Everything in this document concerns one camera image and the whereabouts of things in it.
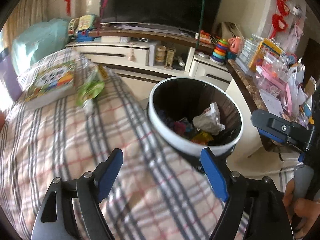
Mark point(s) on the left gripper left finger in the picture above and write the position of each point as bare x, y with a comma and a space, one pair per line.
56, 218

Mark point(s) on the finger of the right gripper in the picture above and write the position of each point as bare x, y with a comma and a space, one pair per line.
283, 131

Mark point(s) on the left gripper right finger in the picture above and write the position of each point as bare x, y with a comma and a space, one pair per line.
259, 199

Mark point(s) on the yellow snack bag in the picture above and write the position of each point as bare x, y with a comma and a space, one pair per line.
203, 138

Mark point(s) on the white tissue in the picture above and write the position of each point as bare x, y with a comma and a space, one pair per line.
210, 120

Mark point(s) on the black white trash bin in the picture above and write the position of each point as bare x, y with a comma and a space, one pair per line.
191, 114

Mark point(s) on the person's right hand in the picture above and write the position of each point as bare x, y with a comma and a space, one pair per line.
304, 208

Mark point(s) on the marble counter shelf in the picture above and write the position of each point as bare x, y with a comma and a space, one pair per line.
252, 97

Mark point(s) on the pink plastic storage box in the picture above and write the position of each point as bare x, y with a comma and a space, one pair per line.
272, 75

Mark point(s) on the plaid blanket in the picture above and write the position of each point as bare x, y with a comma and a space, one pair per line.
156, 195

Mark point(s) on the green snack pouch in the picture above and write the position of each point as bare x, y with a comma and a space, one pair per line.
91, 88

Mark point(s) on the red toy phone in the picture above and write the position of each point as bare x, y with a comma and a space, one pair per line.
205, 37

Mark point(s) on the purple thermos bottle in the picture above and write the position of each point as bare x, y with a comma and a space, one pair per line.
9, 78

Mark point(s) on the white tv cabinet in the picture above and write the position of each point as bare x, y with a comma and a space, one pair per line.
142, 57

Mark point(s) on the black flat television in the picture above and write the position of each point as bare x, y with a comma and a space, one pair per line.
190, 15

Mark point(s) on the teal covered furniture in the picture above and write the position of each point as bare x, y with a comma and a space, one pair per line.
37, 42

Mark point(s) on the toy telephone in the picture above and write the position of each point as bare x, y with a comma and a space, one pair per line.
88, 22

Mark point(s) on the rainbow stacking ring toy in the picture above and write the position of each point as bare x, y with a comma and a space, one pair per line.
219, 53

